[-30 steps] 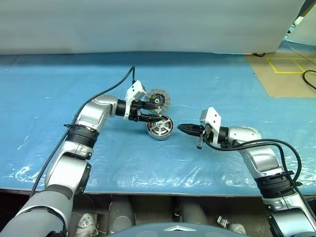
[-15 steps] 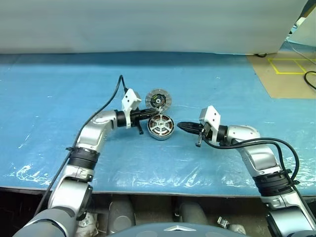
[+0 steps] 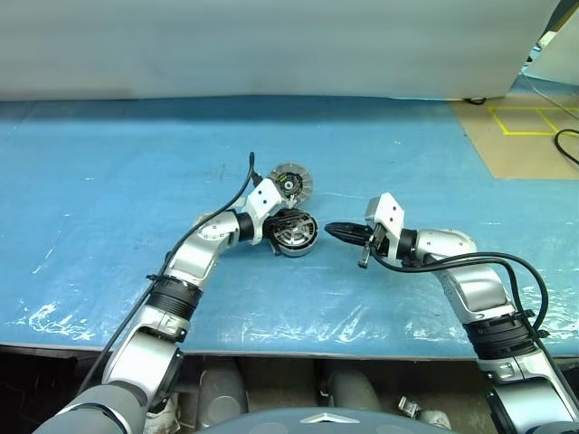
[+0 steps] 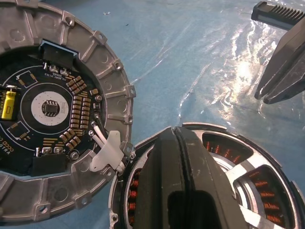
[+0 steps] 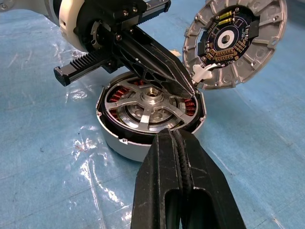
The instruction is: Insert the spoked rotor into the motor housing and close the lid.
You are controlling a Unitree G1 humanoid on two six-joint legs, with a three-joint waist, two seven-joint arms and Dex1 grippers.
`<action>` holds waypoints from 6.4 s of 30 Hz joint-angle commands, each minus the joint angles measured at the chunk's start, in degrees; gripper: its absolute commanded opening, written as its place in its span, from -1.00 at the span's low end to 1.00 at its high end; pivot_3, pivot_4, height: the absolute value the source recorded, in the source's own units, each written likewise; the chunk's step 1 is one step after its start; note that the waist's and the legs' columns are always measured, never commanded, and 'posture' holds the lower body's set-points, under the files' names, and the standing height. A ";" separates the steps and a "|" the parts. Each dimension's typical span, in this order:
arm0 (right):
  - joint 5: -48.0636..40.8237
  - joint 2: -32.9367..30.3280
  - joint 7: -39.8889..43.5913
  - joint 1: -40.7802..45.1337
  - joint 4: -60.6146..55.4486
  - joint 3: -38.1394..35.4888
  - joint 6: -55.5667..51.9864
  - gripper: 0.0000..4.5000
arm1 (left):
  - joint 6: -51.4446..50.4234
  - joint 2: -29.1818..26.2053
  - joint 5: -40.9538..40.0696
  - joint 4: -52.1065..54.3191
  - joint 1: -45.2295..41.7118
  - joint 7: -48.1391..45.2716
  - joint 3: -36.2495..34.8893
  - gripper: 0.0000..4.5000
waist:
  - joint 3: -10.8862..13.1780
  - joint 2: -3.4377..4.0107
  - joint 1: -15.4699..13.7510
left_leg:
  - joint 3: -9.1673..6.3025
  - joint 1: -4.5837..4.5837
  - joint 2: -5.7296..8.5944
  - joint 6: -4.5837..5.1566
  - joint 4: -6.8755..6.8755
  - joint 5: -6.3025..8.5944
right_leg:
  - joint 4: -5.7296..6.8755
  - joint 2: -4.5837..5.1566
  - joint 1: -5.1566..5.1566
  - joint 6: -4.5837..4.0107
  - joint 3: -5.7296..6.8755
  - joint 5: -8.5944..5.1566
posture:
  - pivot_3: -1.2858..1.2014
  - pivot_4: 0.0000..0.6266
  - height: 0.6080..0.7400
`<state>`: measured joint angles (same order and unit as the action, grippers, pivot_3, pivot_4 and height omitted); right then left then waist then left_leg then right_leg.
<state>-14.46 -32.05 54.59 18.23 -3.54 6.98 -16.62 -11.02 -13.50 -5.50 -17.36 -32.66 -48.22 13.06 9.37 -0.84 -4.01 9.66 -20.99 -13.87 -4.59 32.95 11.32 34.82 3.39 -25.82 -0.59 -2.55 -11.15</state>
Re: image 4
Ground grey motor housing copper windings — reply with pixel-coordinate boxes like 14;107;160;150
108;122;305;229

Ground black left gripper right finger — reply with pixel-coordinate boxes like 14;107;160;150
176;125;241;229

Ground grey motor cover circuit board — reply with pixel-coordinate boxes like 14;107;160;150
0;0;137;221

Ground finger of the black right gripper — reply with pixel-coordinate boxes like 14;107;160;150
254;16;305;100
263;54;305;105

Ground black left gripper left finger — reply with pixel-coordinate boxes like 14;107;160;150
136;127;193;229

